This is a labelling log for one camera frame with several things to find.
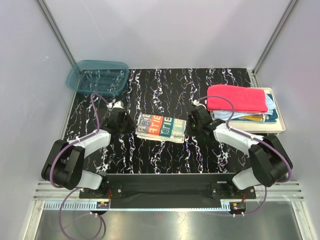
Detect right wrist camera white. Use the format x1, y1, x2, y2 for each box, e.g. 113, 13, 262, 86
192, 99, 207, 109

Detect orange connector box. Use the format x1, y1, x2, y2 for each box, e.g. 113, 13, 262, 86
96, 199, 111, 209
230, 201, 247, 212

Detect light blue towel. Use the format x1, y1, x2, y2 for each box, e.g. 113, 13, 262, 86
211, 93, 277, 122

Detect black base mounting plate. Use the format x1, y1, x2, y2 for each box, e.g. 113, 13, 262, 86
79, 173, 256, 211

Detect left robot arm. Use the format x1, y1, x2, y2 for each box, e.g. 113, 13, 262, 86
41, 107, 136, 198

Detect white striped cloth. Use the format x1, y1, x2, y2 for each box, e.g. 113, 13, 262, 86
135, 114, 187, 144

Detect left orange connector box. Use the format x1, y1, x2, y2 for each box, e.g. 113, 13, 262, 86
96, 199, 111, 209

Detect teal white folded towel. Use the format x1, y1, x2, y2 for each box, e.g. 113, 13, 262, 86
236, 93, 279, 124

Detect teal round laundry basket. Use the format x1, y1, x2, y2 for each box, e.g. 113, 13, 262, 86
66, 60, 130, 98

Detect right orange connector box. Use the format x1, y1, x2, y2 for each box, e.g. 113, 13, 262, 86
230, 201, 247, 212

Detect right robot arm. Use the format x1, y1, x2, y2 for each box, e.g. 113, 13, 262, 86
186, 105, 293, 199

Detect white rectangular tray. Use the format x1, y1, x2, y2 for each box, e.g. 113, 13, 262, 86
207, 86, 287, 134

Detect red towel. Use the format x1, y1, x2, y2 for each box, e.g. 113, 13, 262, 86
207, 84, 268, 113

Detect aluminium front rail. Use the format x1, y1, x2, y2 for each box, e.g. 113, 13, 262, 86
33, 181, 304, 212

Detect brown yellow folded towel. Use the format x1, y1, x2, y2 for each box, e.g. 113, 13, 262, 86
241, 114, 265, 122

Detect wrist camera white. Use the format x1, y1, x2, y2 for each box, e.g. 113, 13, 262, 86
192, 99, 207, 109
107, 100, 124, 110

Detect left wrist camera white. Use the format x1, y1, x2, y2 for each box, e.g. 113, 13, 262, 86
107, 100, 124, 110

